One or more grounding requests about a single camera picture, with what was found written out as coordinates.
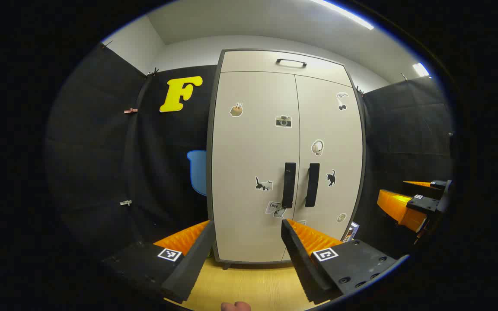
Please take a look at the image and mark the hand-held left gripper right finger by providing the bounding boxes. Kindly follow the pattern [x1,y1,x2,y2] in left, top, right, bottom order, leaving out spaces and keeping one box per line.
[281,219,409,305]

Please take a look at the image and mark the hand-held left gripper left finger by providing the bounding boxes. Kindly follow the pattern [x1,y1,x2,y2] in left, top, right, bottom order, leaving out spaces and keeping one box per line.
[101,220,216,304]

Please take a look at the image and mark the black vertical door handle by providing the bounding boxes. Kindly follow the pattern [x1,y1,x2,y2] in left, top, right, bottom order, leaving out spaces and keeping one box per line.
[305,163,320,208]
[282,162,297,209]

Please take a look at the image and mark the white double-door shoe cabinet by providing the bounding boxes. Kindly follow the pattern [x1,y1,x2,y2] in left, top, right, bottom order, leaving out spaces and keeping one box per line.
[207,48,367,270]

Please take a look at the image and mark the cabinet door with headphones sticker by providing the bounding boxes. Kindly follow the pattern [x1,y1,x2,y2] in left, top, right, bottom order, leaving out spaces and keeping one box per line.
[294,74,364,262]

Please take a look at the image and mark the cabinet door with camera sticker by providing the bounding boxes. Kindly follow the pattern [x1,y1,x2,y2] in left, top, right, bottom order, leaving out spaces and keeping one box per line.
[211,71,300,263]

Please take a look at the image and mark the white cabinet drawer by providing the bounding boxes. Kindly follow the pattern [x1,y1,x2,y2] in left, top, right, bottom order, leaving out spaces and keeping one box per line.
[220,50,353,87]

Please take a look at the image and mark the upright book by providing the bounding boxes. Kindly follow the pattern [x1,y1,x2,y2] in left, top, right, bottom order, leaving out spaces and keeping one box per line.
[343,222,360,242]

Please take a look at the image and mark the black backdrop cloth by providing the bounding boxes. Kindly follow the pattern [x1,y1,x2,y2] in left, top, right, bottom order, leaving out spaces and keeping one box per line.
[355,77,455,260]
[45,43,217,260]

